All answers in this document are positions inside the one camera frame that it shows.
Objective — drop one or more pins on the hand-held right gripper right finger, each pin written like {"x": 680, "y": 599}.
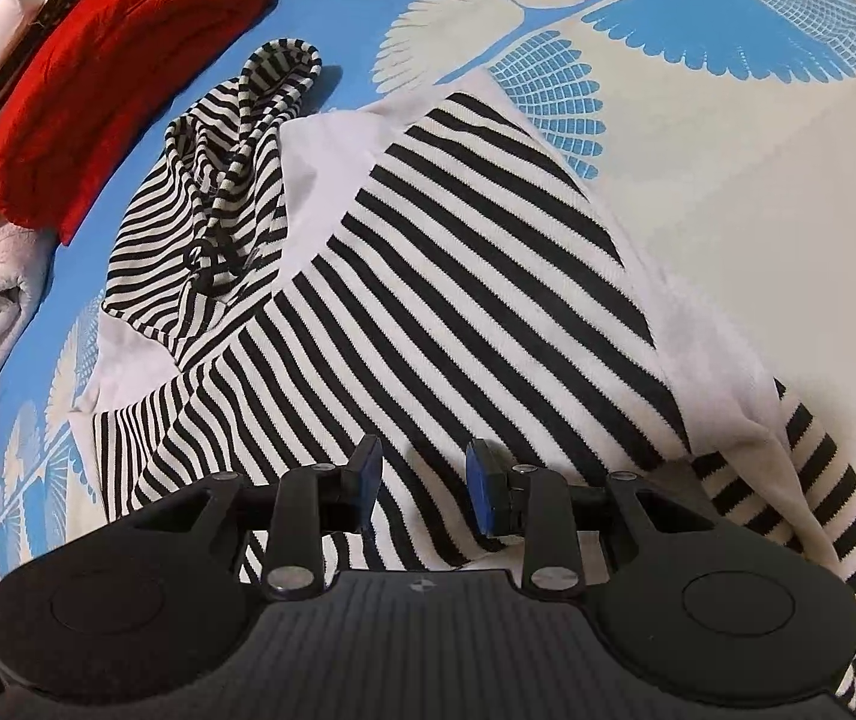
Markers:
{"x": 480, "y": 486}

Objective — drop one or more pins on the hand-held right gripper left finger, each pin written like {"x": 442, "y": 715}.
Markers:
{"x": 369, "y": 474}

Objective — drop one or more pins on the black white striped hoodie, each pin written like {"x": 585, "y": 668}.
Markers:
{"x": 435, "y": 277}

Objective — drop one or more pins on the blue white printed bedsheet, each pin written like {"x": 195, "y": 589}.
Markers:
{"x": 742, "y": 202}

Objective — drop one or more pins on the red folded cloth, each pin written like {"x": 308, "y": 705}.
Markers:
{"x": 120, "y": 67}

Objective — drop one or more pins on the white folded cloth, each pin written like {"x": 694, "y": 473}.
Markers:
{"x": 0, "y": 37}

